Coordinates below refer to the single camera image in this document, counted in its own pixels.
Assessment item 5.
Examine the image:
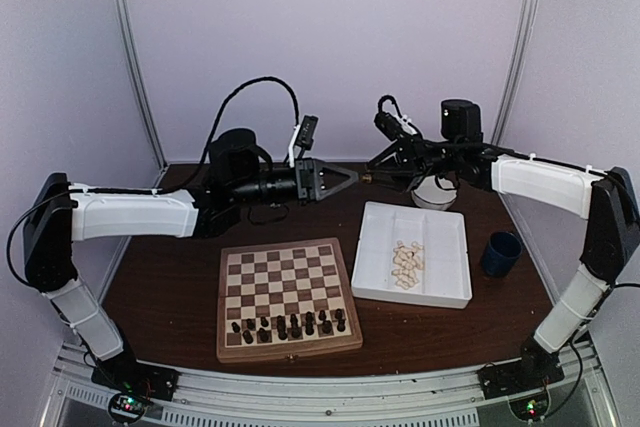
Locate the right aluminium frame post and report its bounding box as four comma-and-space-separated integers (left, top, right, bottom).
491, 0, 539, 144

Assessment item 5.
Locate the dark blue cup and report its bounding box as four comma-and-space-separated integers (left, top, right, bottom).
481, 232, 523, 278

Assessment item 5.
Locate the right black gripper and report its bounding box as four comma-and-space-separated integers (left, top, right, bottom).
363, 133, 462, 192

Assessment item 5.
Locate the white divided plastic tray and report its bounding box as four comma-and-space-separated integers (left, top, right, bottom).
351, 201, 473, 309

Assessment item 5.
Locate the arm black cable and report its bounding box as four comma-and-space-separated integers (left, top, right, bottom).
374, 94, 416, 133
5, 77, 301, 288

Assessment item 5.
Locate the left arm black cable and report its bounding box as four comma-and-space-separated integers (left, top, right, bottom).
5, 77, 301, 288

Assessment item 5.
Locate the dark knight piece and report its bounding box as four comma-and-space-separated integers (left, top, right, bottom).
256, 328, 271, 343

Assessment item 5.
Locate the front aluminium rail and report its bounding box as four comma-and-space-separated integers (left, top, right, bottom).
35, 341, 621, 426

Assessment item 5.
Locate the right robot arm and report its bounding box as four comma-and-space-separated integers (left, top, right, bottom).
366, 95, 639, 389

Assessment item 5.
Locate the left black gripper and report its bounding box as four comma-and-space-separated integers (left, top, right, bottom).
230, 157, 359, 208

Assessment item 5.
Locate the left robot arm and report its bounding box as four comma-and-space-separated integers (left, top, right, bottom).
23, 128, 358, 391

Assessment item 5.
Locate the dark bishop piece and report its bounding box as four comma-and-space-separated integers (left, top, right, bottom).
276, 316, 288, 340

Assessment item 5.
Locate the dark king piece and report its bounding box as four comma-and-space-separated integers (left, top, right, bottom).
291, 320, 302, 339

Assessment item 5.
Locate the pile of white chess pieces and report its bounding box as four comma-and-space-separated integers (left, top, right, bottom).
391, 240, 425, 290

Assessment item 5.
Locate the left aluminium frame post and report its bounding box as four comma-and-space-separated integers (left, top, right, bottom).
114, 0, 167, 170

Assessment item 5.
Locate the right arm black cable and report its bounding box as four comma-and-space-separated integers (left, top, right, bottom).
374, 94, 416, 133

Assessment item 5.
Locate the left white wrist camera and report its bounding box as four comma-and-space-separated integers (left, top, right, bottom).
285, 115, 318, 168

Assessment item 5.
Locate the wooden chess board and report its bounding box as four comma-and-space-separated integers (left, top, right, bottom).
216, 238, 363, 364

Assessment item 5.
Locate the white scalloped ceramic bowl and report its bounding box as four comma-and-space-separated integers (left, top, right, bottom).
411, 177, 457, 211

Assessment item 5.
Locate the aluminium frame post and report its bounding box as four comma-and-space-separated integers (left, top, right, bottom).
114, 0, 167, 170
491, 0, 539, 144

